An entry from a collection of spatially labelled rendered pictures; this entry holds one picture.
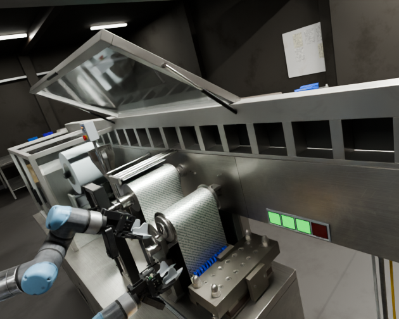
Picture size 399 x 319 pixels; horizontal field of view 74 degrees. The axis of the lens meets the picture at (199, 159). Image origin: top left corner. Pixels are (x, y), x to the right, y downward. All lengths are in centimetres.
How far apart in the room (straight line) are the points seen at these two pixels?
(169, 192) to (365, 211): 82
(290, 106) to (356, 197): 33
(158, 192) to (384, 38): 519
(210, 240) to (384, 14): 523
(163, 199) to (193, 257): 31
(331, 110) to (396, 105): 15
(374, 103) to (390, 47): 511
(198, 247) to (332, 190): 58
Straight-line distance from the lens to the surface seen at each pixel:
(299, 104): 87
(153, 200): 128
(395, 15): 586
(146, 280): 106
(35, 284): 86
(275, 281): 128
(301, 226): 107
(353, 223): 97
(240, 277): 113
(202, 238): 119
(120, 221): 99
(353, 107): 82
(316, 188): 96
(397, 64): 591
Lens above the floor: 180
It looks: 18 degrees down
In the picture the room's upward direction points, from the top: 16 degrees counter-clockwise
